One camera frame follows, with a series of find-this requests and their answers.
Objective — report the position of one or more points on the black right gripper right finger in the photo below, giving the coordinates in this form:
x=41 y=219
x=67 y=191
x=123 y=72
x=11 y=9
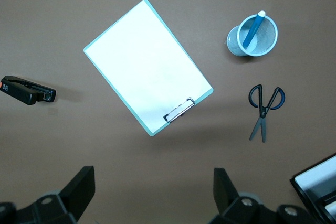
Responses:
x=225 y=192

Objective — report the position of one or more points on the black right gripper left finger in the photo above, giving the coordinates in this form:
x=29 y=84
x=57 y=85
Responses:
x=76 y=190

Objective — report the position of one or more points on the blue marker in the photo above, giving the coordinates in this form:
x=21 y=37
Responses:
x=253 y=30

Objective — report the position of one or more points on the black document tray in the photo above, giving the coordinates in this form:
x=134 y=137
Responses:
x=309 y=197

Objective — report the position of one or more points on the black blue scissors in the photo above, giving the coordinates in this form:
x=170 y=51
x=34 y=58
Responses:
x=263 y=111

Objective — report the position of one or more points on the light green clipboard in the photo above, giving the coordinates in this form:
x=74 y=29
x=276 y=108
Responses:
x=152 y=132

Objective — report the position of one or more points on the black stapler red end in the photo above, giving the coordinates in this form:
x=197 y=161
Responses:
x=23 y=93

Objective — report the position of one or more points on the light blue mesh cup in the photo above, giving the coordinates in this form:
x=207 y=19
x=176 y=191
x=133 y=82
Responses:
x=233 y=43

